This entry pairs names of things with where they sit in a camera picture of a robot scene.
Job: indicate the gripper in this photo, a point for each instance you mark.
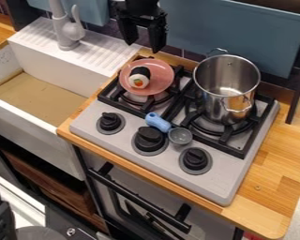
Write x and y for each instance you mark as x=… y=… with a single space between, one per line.
x=140 y=9

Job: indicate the pink plate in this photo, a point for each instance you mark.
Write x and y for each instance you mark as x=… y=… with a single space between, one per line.
x=153 y=80

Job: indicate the toy sushi roll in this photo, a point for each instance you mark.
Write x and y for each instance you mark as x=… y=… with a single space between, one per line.
x=139 y=76

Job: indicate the tap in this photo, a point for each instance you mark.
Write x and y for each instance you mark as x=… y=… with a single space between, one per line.
x=67 y=27

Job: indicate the blue toy spoon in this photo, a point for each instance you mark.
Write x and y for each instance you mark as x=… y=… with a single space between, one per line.
x=165 y=125

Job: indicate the silver pot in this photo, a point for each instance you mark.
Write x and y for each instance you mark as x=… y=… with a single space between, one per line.
x=225 y=87

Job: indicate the toy stove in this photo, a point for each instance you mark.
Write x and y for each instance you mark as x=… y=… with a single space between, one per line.
x=178 y=133

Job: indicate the toy sink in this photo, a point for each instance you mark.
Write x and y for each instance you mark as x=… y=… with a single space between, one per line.
x=46 y=84

